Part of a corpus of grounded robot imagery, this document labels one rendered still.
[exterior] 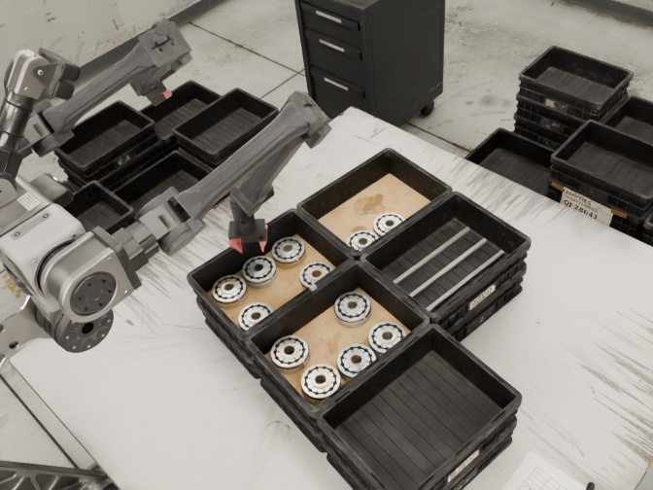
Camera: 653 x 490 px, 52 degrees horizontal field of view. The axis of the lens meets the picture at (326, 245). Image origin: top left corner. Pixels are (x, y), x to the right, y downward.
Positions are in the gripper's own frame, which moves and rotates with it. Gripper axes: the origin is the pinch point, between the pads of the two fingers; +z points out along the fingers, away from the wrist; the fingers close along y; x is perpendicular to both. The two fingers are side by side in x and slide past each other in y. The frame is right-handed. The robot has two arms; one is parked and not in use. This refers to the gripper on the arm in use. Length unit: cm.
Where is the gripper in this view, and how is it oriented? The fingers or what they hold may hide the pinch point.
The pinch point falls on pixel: (252, 249)
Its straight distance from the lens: 195.7
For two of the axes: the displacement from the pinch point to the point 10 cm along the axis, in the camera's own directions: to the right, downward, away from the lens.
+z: 0.8, 6.7, 7.4
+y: -10.0, 0.8, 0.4
